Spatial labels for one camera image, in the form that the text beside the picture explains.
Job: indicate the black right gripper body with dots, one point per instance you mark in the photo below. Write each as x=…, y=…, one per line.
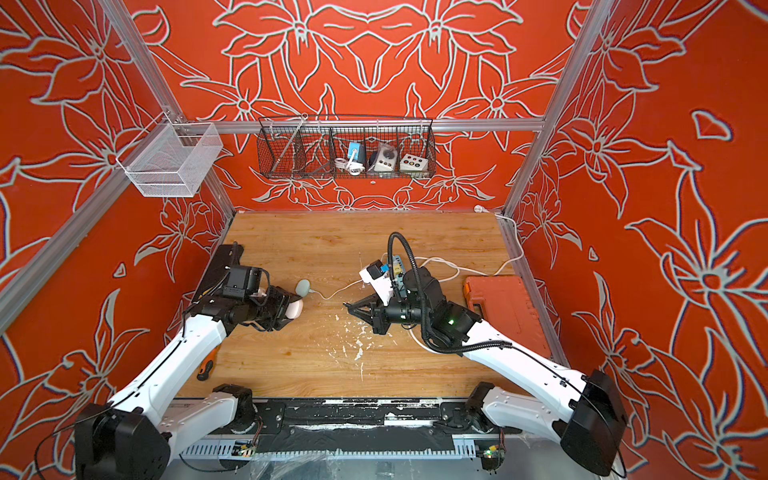
x=398, y=314

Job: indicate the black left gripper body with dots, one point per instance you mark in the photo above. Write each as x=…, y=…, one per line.
x=267, y=309

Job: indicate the pink earbuds case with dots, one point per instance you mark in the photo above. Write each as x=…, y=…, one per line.
x=294, y=310

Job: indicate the mint green earbuds case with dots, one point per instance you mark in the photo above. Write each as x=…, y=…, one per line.
x=303, y=288

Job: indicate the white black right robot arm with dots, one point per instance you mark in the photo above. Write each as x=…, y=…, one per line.
x=582, y=413

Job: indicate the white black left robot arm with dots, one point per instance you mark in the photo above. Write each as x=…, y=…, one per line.
x=132, y=436

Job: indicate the blue power strip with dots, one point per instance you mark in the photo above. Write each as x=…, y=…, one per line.
x=398, y=267

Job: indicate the black flat tool case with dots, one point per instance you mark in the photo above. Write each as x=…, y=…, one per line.
x=225, y=256

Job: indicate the orange black screwdriver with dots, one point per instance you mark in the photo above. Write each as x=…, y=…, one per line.
x=206, y=367

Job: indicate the red plastic toolbox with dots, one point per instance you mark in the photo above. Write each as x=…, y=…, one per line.
x=504, y=302

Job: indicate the white cube socket adapter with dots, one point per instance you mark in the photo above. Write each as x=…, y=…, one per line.
x=411, y=164

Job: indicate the white round socket adapter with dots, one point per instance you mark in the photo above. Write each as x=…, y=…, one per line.
x=386, y=159

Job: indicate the blue white charger in basket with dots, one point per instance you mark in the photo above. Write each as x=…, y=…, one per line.
x=356, y=153

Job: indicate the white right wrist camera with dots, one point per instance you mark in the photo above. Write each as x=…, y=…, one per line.
x=377, y=275

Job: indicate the black wire wall basket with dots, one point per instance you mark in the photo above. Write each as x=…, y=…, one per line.
x=315, y=146

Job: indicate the white mesh wall basket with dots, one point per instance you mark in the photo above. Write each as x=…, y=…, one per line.
x=169, y=163

